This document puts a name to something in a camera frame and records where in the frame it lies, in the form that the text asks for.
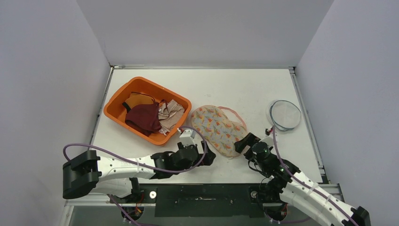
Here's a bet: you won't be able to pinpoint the floral padded bra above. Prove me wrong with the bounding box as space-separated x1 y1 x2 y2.
190 105 248 158

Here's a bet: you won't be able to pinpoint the dark red bra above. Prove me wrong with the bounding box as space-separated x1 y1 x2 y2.
122 101 162 136

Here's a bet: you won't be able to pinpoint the orange bra black straps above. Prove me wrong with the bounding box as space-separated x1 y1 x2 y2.
122 92 157 113

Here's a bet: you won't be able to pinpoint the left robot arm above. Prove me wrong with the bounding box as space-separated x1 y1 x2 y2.
63 141 216 203

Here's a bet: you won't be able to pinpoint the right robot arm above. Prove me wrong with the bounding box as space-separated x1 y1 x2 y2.
234 133 371 226

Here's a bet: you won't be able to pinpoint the beige crumpled garment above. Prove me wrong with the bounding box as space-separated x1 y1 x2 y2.
158 99 185 136

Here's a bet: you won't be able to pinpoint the orange plastic tub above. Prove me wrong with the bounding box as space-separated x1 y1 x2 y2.
104 77 192 145

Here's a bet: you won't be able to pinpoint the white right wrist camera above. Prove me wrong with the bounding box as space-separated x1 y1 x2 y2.
261 127 274 147

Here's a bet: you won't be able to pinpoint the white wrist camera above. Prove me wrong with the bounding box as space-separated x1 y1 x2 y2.
261 127 274 147
179 129 197 147

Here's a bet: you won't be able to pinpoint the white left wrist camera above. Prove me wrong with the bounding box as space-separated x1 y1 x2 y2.
179 129 197 147

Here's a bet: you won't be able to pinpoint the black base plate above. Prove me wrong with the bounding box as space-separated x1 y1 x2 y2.
110 184 287 219

